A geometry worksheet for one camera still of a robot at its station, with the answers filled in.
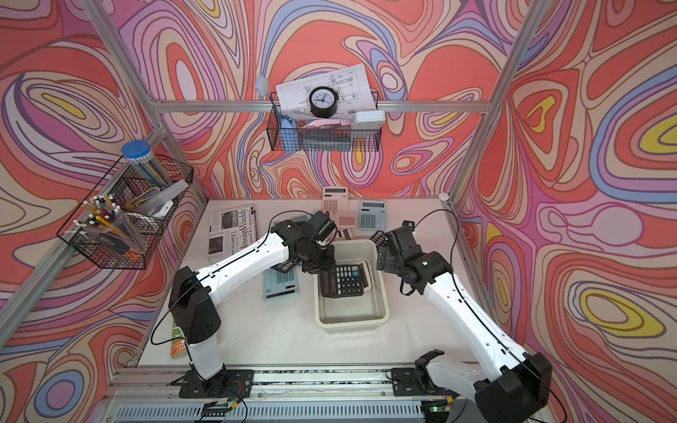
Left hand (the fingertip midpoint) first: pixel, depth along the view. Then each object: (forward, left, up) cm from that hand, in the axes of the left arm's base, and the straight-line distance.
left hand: (338, 268), depth 80 cm
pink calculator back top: (+44, +2, -13) cm, 46 cm away
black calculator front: (+1, -2, -10) cm, 11 cm away
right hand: (0, -18, +2) cm, 19 cm away
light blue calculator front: (+1, +22, -13) cm, 25 cm away
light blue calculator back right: (+34, -15, -12) cm, 39 cm away
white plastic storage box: (-8, -1, -15) cm, 17 cm away
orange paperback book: (-20, +47, -11) cm, 52 cm away
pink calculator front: (+4, -9, -11) cm, 15 cm away
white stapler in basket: (+10, +50, +18) cm, 54 cm away
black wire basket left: (+17, +63, +18) cm, 68 cm away
